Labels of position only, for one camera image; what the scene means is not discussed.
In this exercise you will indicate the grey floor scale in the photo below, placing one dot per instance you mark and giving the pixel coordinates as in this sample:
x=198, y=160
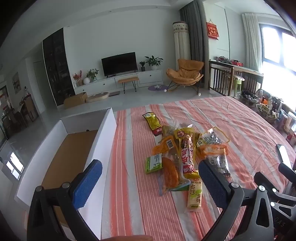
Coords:
x=114, y=93

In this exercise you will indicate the orange barcode snack packet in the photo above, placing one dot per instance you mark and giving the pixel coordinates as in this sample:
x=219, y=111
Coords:
x=161, y=147

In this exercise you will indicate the clear packet of orange snack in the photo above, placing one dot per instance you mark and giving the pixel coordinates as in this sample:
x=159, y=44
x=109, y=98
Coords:
x=171, y=173

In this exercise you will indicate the covered standing air conditioner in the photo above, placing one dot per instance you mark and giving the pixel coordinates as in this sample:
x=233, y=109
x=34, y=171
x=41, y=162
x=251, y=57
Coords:
x=181, y=41

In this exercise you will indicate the green stool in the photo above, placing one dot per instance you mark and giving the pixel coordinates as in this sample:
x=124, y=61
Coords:
x=238, y=84

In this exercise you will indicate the grey curtain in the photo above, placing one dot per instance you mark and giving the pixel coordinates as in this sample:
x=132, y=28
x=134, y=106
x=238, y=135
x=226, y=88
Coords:
x=196, y=34

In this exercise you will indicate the white teapot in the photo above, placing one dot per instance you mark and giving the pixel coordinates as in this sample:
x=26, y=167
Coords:
x=158, y=87

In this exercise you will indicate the round white vase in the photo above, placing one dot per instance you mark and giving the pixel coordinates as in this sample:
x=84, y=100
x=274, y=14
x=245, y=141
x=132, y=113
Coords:
x=86, y=80

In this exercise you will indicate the white cardboard box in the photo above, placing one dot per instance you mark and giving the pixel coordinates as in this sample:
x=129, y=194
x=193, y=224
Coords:
x=106, y=139

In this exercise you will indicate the red wall hanging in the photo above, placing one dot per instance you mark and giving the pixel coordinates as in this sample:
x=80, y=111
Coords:
x=212, y=29

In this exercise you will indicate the white television cabinet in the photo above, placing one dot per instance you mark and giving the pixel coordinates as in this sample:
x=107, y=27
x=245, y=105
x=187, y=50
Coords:
x=150, y=77

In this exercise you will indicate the orange striped tablecloth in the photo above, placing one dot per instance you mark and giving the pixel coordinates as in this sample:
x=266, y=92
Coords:
x=242, y=129

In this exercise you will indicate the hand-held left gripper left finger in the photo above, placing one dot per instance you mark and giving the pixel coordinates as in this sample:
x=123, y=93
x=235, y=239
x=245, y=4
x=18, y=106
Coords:
x=87, y=185

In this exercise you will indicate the white sheer curtain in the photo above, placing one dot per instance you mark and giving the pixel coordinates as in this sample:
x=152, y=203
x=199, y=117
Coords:
x=251, y=41

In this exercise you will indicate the pale green rice cracker packet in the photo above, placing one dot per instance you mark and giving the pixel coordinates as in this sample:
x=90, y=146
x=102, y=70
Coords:
x=193, y=197

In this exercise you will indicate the orange lounge chair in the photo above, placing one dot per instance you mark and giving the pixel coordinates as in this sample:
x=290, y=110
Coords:
x=185, y=71

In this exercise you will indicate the long yellow red snack packet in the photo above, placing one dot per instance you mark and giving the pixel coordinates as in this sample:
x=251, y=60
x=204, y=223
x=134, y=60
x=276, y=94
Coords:
x=186, y=153

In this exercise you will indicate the framed wall picture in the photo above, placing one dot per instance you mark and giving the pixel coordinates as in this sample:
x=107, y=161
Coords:
x=15, y=82

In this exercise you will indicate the clear yellow-edged snack packet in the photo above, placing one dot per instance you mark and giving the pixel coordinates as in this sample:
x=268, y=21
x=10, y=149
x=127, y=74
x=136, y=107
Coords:
x=211, y=139

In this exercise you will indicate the black display cabinet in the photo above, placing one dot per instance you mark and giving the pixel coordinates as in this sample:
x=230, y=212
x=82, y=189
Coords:
x=57, y=69

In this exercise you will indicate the small wooden bench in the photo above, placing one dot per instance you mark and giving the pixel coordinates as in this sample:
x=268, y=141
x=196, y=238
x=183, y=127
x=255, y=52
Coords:
x=128, y=80

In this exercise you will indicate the brown cardboard box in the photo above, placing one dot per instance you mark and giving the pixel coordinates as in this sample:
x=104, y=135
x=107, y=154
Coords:
x=75, y=100

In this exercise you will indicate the black phone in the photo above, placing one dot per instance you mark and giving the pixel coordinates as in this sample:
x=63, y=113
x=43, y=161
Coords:
x=284, y=155

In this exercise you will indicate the purple round mat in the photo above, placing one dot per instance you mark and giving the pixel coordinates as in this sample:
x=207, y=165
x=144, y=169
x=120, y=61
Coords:
x=151, y=88

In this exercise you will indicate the yellow black snack packet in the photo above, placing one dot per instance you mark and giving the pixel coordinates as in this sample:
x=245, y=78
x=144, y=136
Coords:
x=152, y=121

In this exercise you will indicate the dark basket of items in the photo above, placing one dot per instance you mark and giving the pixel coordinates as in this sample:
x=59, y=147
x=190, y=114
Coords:
x=248, y=97

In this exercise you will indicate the red flower arrangement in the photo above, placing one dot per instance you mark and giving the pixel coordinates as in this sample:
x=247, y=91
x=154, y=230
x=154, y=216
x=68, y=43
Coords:
x=78, y=77

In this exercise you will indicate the beige cat scratcher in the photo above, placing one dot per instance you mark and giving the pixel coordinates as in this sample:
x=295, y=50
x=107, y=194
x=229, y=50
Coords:
x=97, y=97

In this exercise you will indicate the small potted plant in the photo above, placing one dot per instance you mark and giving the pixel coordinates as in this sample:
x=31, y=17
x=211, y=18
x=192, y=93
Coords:
x=142, y=66

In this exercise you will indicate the orange grey snack packet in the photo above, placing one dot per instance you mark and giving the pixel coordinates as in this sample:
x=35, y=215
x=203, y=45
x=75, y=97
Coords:
x=215, y=160

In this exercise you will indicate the wicker basket of bottles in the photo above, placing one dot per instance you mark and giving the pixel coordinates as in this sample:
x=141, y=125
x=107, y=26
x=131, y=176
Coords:
x=269, y=112

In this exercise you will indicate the leafy plant in glass pot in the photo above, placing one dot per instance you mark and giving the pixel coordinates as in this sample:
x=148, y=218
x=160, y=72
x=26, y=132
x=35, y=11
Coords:
x=92, y=74

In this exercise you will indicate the green snack packet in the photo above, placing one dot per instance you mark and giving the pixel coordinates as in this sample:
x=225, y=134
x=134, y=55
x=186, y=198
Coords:
x=152, y=163

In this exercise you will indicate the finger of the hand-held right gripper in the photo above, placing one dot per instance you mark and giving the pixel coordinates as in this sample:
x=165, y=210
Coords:
x=288, y=170
x=269, y=183

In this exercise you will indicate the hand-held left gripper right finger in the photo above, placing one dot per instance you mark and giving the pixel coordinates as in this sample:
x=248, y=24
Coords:
x=212, y=183

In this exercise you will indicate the large potted plant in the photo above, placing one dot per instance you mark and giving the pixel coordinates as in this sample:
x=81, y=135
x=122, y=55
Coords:
x=153, y=61

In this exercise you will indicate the window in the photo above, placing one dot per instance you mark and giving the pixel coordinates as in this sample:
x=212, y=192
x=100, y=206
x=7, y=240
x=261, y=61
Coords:
x=277, y=53

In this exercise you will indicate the flat screen television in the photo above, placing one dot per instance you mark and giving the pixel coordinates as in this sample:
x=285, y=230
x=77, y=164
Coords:
x=119, y=63

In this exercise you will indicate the dark wooden table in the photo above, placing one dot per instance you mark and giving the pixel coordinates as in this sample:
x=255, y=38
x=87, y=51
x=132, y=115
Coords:
x=222, y=74

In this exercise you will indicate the clear bag of brown buns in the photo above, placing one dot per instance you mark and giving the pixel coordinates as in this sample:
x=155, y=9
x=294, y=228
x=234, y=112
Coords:
x=167, y=132

